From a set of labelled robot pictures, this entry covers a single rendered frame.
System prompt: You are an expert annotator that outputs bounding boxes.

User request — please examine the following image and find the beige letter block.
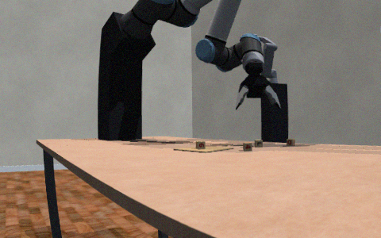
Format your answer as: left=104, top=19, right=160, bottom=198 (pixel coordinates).
left=255, top=140, right=263, bottom=148
left=196, top=140, right=206, bottom=149
left=243, top=142, right=252, bottom=151
left=287, top=139, right=295, bottom=146

